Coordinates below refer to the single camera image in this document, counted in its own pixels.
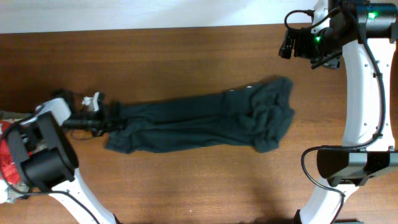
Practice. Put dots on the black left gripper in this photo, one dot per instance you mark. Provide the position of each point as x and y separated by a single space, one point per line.
109 117

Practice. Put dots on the dark green t-shirt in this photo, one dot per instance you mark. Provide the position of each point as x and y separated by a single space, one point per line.
258 115

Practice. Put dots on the grey folded t-shirt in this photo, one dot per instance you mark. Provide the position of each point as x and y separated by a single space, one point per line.
7 194

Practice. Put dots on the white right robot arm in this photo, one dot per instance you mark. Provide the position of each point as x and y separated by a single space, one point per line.
362 35

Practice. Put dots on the red white printed t-shirt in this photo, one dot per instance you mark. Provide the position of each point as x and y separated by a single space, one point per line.
8 166

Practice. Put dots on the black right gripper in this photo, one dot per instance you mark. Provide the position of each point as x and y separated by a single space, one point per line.
298 44

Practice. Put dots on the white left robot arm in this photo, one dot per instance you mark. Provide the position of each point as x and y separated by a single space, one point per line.
38 159

